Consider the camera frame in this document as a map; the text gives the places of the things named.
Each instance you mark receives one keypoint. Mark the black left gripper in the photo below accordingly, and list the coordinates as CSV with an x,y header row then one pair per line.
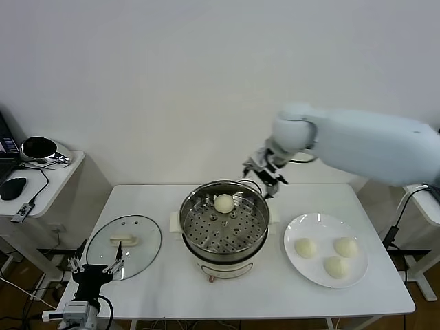
x,y
89,278

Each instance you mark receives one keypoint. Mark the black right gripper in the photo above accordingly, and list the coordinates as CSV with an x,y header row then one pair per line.
x,y
271,171

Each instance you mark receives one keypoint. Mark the white steamed baozi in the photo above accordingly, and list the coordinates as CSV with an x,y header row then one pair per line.
x,y
336,266
224,203
345,247
305,247

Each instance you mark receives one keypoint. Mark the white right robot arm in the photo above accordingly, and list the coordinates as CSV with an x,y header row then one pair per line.
x,y
361,144

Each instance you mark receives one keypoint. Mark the perforated steel steamer basket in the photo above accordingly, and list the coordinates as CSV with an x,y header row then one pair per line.
x,y
223,230

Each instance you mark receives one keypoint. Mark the white side desk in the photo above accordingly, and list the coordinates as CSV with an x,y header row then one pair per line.
x,y
55,185
426,209

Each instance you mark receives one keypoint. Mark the grey usb hub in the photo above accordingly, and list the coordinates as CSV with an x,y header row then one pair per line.
x,y
22,212

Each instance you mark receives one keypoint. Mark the cream electric cooker base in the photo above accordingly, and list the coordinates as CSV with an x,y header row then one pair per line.
x,y
223,269

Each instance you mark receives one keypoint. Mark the white round plate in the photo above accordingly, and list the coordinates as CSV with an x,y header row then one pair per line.
x,y
316,275

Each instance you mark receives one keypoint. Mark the black computer mouse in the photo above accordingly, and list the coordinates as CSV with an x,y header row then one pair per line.
x,y
13,188

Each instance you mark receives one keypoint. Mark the black laptop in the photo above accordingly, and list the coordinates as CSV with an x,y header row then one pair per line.
x,y
435,192
7,161

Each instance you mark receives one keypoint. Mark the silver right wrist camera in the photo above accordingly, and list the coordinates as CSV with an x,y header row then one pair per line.
x,y
257,159

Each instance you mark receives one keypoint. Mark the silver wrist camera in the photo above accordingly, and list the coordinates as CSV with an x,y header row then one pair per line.
x,y
74,309
257,159

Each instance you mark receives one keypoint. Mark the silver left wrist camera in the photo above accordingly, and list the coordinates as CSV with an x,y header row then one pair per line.
x,y
74,309

